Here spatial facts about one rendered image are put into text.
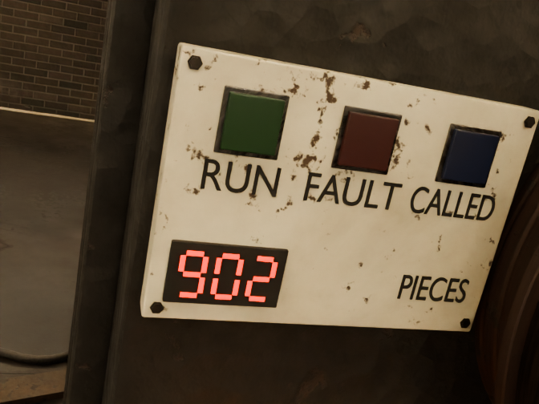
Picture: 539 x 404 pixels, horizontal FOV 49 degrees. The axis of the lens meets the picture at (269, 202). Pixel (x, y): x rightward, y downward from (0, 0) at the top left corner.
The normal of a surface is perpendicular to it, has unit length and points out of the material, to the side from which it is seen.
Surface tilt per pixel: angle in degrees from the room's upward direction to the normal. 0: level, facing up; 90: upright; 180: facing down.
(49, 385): 0
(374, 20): 90
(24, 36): 90
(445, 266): 90
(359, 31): 90
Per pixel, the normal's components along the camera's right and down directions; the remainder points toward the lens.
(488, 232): 0.25, 0.32
